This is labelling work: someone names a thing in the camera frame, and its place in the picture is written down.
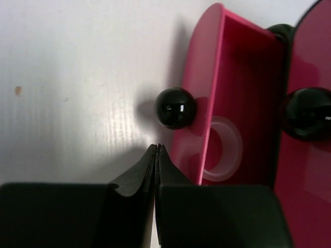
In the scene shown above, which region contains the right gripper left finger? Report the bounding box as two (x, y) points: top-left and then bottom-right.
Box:
(1, 145), (157, 247)

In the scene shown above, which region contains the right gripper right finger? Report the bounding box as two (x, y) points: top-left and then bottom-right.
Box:
(155, 145), (292, 247)

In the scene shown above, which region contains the clear tape roll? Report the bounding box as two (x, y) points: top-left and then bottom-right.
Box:
(203, 116), (243, 182)

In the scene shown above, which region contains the black pink drawer organizer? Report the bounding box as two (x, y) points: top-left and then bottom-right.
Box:
(155, 1), (330, 247)

